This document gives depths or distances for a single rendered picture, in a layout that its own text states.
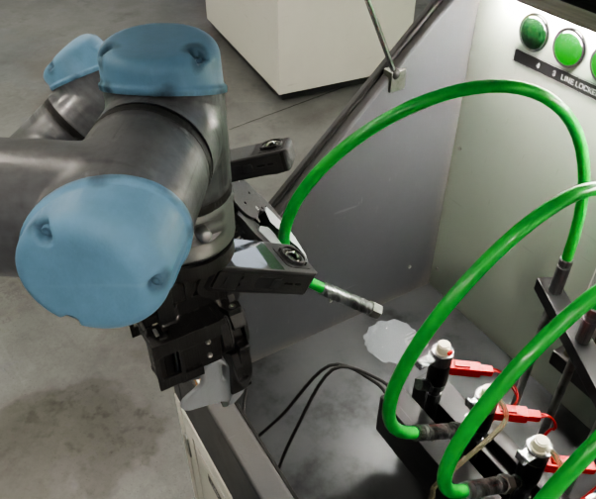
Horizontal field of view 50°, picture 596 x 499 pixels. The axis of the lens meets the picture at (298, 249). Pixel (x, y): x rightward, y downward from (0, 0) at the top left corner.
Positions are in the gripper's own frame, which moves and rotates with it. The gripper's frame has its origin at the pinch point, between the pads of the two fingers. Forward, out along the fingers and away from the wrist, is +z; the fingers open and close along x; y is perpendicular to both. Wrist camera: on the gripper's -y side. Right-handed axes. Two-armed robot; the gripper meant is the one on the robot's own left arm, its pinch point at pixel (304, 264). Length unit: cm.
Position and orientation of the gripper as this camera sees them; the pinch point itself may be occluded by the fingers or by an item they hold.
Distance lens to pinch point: 77.2
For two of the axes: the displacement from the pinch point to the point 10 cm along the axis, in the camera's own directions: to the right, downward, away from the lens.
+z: 6.8, 6.8, 2.9
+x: -0.8, 4.5, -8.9
